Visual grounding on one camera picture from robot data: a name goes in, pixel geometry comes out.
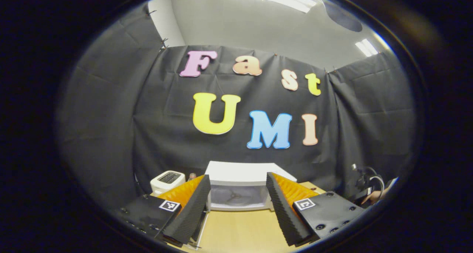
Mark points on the white toaster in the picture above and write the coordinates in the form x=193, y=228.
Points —
x=166, y=182

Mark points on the white microwave oven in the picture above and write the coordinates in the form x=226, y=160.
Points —
x=240, y=171

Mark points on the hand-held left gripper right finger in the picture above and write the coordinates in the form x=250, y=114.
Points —
x=282, y=216

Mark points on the small ceiling light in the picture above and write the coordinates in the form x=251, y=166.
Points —
x=366, y=47

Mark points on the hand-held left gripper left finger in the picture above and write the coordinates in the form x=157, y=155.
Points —
x=192, y=216

